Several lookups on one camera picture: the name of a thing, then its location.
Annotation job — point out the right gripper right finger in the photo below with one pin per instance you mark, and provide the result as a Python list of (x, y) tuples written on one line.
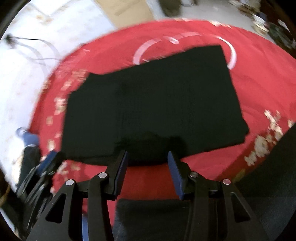
[(180, 172)]

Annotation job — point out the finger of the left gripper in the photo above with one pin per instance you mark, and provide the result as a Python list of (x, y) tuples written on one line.
[(49, 162)]

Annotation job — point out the dark ceramic jar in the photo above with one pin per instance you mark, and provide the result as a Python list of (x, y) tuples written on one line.
[(170, 8)]

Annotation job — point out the blue sock foot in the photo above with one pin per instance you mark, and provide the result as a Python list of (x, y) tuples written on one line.
[(27, 137)]

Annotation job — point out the black jeans leg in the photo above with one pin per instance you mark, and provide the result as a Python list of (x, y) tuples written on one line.
[(31, 158)]

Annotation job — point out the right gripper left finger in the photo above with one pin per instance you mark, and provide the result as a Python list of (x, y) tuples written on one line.
[(116, 172)]

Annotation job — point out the black pants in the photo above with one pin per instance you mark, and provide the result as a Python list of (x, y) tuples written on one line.
[(185, 104)]

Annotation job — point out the black wall plug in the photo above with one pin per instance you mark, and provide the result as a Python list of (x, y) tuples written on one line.
[(11, 40)]

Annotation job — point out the red rose bedspread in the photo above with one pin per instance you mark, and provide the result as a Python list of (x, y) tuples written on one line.
[(263, 75)]

